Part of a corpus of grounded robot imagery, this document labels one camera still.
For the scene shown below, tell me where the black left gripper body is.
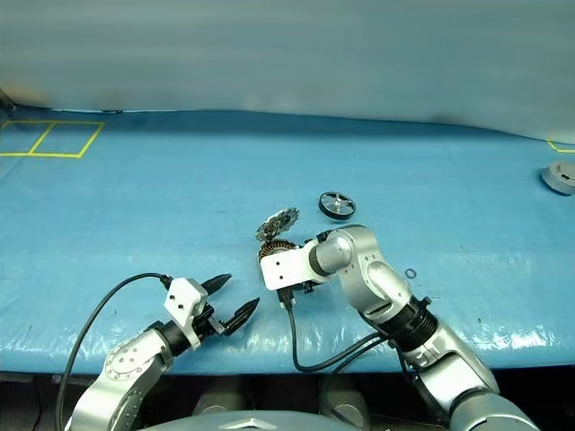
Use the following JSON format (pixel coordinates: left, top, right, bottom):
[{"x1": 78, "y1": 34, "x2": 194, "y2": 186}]
[{"x1": 192, "y1": 302, "x2": 231, "y2": 339}]

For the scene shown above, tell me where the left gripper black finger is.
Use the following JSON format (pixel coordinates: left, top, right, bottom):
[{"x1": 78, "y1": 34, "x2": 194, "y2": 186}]
[
  {"x1": 199, "y1": 273, "x2": 234, "y2": 296},
  {"x1": 223, "y1": 296, "x2": 261, "y2": 338}
]

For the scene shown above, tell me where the silver round motor lid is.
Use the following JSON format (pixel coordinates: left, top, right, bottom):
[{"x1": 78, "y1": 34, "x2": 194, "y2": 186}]
[{"x1": 255, "y1": 206, "x2": 301, "y2": 244}]

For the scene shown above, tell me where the black spoked rotor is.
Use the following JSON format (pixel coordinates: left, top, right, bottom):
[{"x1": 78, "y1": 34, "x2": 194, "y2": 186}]
[{"x1": 318, "y1": 190, "x2": 358, "y2": 223}]

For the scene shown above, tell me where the silver robot torso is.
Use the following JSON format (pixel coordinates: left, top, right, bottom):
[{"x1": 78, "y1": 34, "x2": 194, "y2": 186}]
[{"x1": 147, "y1": 409, "x2": 345, "y2": 431}]

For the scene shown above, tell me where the grey round plastic part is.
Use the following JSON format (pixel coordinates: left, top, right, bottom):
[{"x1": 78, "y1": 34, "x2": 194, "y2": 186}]
[{"x1": 540, "y1": 160, "x2": 575, "y2": 197}]

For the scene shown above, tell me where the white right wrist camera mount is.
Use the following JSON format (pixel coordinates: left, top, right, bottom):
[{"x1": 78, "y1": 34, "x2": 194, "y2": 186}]
[{"x1": 260, "y1": 240, "x2": 334, "y2": 292}]

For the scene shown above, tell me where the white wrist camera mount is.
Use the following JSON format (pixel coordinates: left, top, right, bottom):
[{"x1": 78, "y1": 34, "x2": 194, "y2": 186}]
[
  {"x1": 163, "y1": 277, "x2": 210, "y2": 352},
  {"x1": 260, "y1": 240, "x2": 334, "y2": 292}
]

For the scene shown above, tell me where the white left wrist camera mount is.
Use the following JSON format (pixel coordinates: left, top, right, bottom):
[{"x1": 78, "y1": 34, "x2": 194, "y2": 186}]
[{"x1": 163, "y1": 277, "x2": 210, "y2": 352}]

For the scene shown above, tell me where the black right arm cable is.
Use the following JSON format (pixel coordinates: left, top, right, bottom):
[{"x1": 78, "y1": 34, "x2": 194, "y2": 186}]
[{"x1": 277, "y1": 288, "x2": 408, "y2": 427}]

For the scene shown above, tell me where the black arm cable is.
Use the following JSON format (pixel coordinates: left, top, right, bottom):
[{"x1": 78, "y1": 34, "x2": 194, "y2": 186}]
[
  {"x1": 54, "y1": 272, "x2": 174, "y2": 431},
  {"x1": 277, "y1": 288, "x2": 408, "y2": 427}
]

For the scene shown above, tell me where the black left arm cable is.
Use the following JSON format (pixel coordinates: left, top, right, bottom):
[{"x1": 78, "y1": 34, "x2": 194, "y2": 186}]
[{"x1": 54, "y1": 272, "x2": 174, "y2": 431}]

